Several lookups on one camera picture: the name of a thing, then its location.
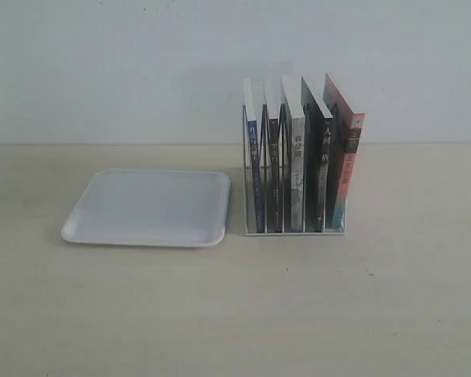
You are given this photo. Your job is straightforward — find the blue spine book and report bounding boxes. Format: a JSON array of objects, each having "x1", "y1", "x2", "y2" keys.
[{"x1": 243, "y1": 77, "x2": 265, "y2": 233}]

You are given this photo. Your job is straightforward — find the white grey spine book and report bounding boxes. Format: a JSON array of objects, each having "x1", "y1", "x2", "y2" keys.
[{"x1": 281, "y1": 75, "x2": 305, "y2": 232}]

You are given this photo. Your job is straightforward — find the black spine book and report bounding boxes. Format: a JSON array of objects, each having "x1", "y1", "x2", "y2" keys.
[{"x1": 301, "y1": 76, "x2": 333, "y2": 232}]

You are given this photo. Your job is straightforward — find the dark brown spine book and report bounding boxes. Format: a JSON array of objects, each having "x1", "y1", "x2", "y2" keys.
[{"x1": 264, "y1": 80, "x2": 283, "y2": 232}]

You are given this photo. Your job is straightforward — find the red orange spine book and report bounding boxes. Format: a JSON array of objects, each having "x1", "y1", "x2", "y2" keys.
[{"x1": 323, "y1": 73, "x2": 365, "y2": 229}]

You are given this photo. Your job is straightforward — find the white rectangular plastic tray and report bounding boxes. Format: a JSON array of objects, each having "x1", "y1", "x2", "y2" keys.
[{"x1": 60, "y1": 168, "x2": 231, "y2": 247}]

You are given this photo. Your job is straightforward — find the white wire book rack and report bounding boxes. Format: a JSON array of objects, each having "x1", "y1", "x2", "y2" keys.
[{"x1": 243, "y1": 104, "x2": 347, "y2": 236}]

